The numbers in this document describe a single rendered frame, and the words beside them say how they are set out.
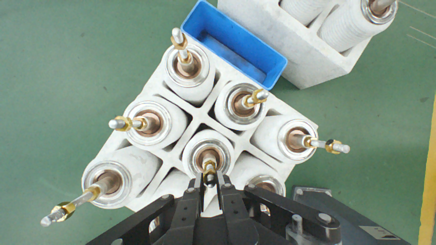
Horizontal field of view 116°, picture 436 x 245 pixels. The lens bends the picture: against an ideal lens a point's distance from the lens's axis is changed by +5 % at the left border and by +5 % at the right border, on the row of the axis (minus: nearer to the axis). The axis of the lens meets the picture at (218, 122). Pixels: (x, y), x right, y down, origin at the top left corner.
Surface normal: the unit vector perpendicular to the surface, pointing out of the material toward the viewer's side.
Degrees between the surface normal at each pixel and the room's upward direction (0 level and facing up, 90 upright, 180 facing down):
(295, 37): 90
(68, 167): 0
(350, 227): 87
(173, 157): 0
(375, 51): 0
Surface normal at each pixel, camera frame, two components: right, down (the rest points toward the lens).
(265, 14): -0.56, 0.83
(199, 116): 0.08, 0.00
